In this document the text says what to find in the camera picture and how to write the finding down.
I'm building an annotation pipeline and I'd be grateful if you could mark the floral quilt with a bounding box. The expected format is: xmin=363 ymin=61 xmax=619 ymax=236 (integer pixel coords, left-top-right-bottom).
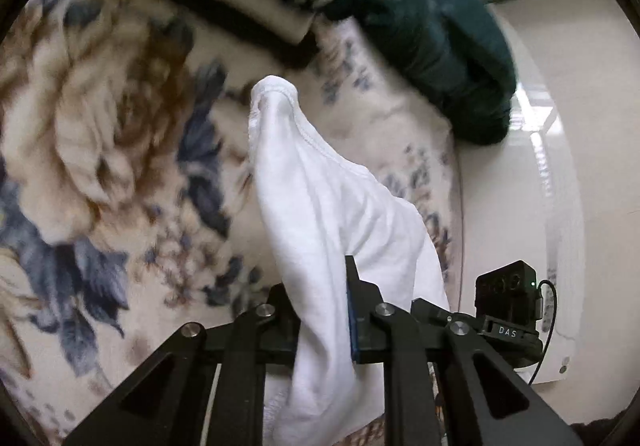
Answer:
xmin=0 ymin=0 xmax=464 ymax=446

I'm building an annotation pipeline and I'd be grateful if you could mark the teal blanket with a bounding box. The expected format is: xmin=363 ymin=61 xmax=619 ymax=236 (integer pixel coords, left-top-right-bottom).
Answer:
xmin=325 ymin=0 xmax=519 ymax=146

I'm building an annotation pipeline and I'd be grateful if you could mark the white headboard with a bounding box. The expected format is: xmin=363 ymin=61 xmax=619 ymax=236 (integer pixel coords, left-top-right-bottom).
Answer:
xmin=450 ymin=1 xmax=589 ymax=385

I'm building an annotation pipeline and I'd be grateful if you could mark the black cable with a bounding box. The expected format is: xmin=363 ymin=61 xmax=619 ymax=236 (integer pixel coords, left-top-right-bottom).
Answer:
xmin=529 ymin=279 xmax=557 ymax=385

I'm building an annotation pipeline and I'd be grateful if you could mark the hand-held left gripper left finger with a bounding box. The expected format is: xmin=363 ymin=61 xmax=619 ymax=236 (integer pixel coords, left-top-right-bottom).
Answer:
xmin=62 ymin=283 xmax=302 ymax=446

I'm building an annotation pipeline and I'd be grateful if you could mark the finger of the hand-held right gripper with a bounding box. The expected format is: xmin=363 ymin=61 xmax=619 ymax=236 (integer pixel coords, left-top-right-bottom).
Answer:
xmin=411 ymin=297 xmax=482 ymax=330

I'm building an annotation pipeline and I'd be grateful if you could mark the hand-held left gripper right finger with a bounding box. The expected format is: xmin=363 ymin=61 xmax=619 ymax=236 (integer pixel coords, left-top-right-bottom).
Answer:
xmin=344 ymin=255 xmax=585 ymax=446

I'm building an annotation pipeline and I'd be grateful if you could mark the white t-shirt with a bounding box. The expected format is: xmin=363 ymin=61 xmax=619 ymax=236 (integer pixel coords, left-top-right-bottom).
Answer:
xmin=247 ymin=74 xmax=451 ymax=446

